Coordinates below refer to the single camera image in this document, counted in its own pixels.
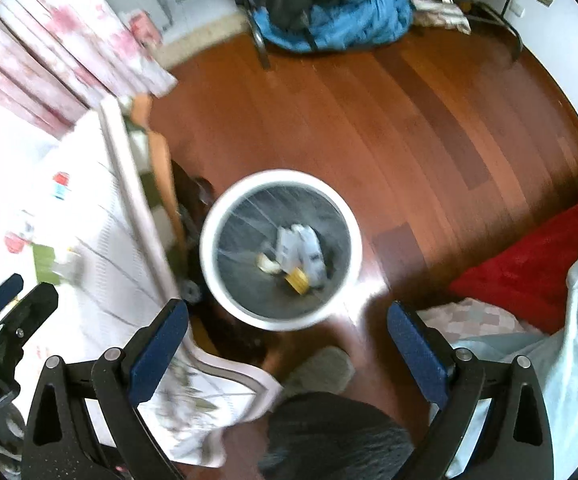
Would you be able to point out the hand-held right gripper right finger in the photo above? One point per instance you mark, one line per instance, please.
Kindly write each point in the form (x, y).
(416, 355)

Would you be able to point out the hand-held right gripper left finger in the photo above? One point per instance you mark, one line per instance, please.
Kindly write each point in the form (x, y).
(161, 352)

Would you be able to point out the white round trash bin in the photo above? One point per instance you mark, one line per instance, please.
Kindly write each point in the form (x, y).
(229, 280)

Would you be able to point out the green packet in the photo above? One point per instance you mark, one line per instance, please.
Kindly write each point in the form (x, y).
(44, 261)

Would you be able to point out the pink and white packet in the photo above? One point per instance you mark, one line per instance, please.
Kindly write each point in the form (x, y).
(16, 240)

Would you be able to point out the checked pink cloth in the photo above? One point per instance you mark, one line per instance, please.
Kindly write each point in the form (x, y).
(469, 321)

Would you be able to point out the white printed blanket pink border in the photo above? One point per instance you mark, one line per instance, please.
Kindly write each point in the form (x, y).
(104, 245)

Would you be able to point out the grey slipper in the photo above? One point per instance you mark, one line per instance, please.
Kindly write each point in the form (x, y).
(319, 371)

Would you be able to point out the person's leg in grey pants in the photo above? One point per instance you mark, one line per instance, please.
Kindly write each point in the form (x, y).
(329, 437)

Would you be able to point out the red and white bottle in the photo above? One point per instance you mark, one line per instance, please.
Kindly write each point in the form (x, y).
(61, 186)

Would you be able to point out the white tape roll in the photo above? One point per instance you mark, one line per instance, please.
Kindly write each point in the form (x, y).
(268, 263)

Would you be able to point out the yellow round lid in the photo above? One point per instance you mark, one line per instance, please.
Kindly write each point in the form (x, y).
(299, 280)

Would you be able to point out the red blanket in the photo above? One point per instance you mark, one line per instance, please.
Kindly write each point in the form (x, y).
(529, 270)

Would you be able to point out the white crumpled packet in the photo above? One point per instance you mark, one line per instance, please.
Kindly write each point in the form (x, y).
(301, 250)

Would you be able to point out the dark brown shoe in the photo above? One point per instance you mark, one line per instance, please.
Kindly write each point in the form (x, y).
(194, 195)

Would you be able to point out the pink floral curtain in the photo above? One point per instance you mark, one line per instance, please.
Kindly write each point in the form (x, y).
(44, 60)

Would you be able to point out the black metal stand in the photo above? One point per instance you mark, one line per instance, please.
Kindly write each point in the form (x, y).
(258, 35)

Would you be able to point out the blue cloth bundle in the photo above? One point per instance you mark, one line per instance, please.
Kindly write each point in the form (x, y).
(364, 20)

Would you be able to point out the patterned folded cloth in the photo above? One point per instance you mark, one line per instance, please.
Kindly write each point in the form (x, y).
(439, 14)

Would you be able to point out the black metal rack leg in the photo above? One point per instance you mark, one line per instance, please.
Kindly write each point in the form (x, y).
(509, 25)

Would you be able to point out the white wall socket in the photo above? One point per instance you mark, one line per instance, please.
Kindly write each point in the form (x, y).
(518, 9)

